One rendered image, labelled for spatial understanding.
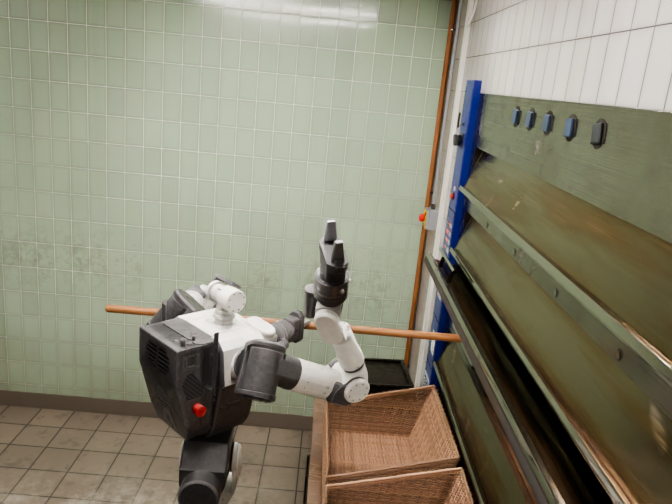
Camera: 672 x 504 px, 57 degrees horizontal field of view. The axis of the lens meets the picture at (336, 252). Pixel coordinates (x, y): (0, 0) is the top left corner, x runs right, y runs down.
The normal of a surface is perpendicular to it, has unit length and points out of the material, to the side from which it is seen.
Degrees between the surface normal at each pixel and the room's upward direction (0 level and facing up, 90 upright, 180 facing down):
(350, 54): 90
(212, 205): 90
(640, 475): 70
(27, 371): 90
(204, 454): 45
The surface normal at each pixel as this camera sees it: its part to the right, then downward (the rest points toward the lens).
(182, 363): 0.70, 0.26
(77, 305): 0.00, 0.27
